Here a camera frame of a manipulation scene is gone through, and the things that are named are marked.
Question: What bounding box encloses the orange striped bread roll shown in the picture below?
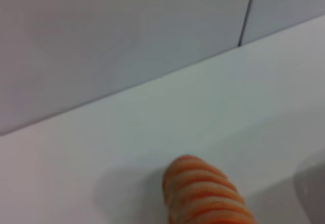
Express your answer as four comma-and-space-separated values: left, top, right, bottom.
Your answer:
162, 154, 259, 224

